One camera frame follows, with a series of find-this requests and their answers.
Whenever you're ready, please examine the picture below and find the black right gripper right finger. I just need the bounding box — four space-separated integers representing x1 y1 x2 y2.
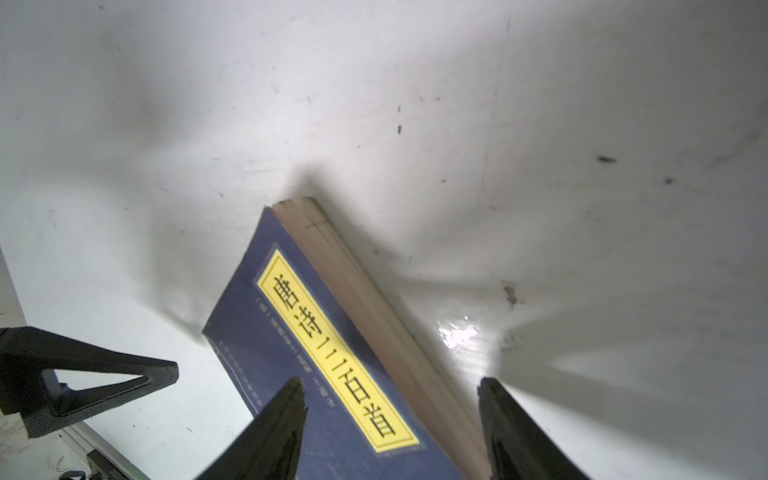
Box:
477 377 588 480

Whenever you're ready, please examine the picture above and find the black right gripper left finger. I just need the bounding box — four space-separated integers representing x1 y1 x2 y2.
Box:
199 377 308 480

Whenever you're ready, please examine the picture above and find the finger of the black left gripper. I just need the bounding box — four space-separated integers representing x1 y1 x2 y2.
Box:
1 326 179 438

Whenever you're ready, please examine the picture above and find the dark blue book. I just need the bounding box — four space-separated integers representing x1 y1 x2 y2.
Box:
203 197 491 479

